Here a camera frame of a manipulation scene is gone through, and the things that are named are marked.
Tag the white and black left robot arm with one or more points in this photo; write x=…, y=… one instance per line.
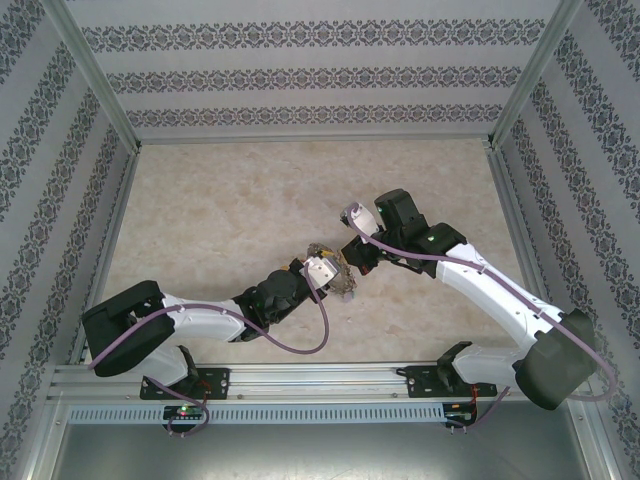
x=200, y=315

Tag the aluminium frame post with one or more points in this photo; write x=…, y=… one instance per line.
x=535, y=75
x=95, y=75

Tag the aluminium left side rail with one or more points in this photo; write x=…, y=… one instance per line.
x=119, y=210

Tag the left circuit board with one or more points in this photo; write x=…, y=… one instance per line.
x=185, y=411

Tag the grey metal sheet panel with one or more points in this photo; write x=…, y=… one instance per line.
x=320, y=455

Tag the aluminium right side rail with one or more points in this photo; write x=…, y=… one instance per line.
x=510, y=200

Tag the black mounting plate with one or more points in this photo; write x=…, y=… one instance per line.
x=215, y=382
x=420, y=382

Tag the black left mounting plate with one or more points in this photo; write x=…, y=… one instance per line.
x=215, y=382

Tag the aluminium right frame post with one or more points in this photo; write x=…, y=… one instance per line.
x=535, y=75

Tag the circuit board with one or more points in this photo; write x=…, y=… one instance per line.
x=185, y=411
x=457, y=417

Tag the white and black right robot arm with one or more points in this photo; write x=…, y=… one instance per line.
x=490, y=290

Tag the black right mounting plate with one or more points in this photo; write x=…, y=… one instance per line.
x=420, y=382

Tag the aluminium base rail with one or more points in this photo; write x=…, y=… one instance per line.
x=310, y=380

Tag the right circuit board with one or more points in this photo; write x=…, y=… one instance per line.
x=457, y=417

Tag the aluminium left frame post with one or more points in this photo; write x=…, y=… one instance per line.
x=95, y=75

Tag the metal disc with key rings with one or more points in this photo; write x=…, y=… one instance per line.
x=346, y=280

